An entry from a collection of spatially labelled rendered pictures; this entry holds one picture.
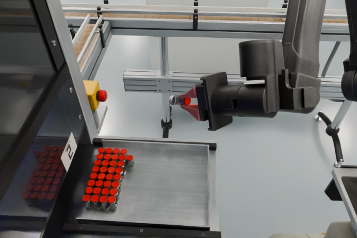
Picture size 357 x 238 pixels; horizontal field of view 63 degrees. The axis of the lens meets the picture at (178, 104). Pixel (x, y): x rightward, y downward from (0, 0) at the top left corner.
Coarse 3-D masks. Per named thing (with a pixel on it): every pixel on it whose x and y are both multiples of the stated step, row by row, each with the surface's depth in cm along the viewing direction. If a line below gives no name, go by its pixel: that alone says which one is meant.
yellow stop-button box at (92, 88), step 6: (84, 84) 95; (90, 84) 95; (96, 84) 95; (90, 90) 93; (96, 90) 95; (90, 96) 92; (96, 96) 95; (90, 102) 94; (96, 102) 96; (96, 108) 96
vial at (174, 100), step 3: (171, 96) 63; (174, 96) 63; (177, 96) 62; (171, 99) 63; (174, 99) 62; (177, 99) 62; (180, 99) 61; (171, 102) 63; (174, 102) 62; (177, 102) 62; (180, 102) 61; (183, 102) 61; (180, 105) 62
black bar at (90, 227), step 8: (64, 224) 75; (72, 224) 75; (80, 224) 75; (88, 224) 75; (64, 232) 75; (72, 232) 75; (80, 232) 75; (88, 232) 74; (96, 232) 74; (104, 232) 74; (112, 232) 74; (120, 232) 74; (128, 232) 73; (136, 232) 73; (144, 232) 73; (152, 232) 73; (160, 232) 73; (168, 232) 73; (176, 232) 73; (184, 232) 73; (192, 232) 73; (200, 232) 73; (208, 232) 73; (216, 232) 73
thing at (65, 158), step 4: (72, 136) 78; (68, 140) 76; (72, 140) 78; (68, 144) 76; (72, 144) 78; (72, 148) 78; (64, 152) 74; (68, 152) 76; (64, 156) 74; (68, 156) 76; (72, 156) 79; (64, 160) 74; (68, 160) 76; (64, 164) 74; (68, 164) 76; (68, 168) 76
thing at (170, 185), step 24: (120, 144) 94; (144, 144) 93; (168, 144) 92; (192, 144) 92; (144, 168) 89; (168, 168) 89; (192, 168) 89; (144, 192) 83; (168, 192) 83; (192, 192) 83; (96, 216) 78; (120, 216) 78; (144, 216) 78; (168, 216) 78; (192, 216) 78
